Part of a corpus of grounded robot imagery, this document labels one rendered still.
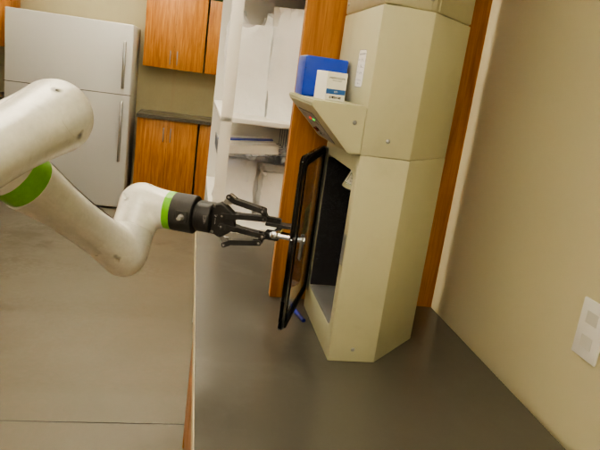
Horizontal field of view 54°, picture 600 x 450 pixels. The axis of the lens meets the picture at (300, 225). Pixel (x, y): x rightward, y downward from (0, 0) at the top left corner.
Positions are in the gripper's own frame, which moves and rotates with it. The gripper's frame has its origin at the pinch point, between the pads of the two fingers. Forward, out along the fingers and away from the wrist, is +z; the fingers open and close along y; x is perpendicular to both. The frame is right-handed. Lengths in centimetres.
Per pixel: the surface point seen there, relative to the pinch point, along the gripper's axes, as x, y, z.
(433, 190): 10.2, 13.3, 33.3
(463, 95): 39, 36, 38
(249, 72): 120, 33, -45
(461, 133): 40, 26, 39
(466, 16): 10, 53, 33
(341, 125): -10.0, 26.7, 11.6
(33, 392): 89, -120, -121
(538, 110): 15, 35, 53
